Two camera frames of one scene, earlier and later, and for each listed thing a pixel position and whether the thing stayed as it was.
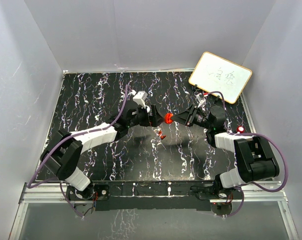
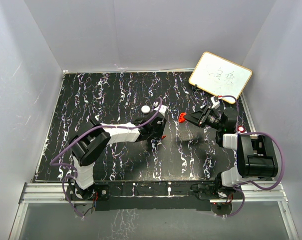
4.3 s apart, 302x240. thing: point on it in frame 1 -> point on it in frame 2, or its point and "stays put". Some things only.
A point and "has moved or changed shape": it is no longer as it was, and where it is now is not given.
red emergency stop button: (240, 129) stays put
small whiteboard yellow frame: (213, 74) stays put
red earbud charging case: (167, 118) has moved or changed shape
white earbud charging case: (148, 108) stays put
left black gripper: (156, 119) -> (162, 124)
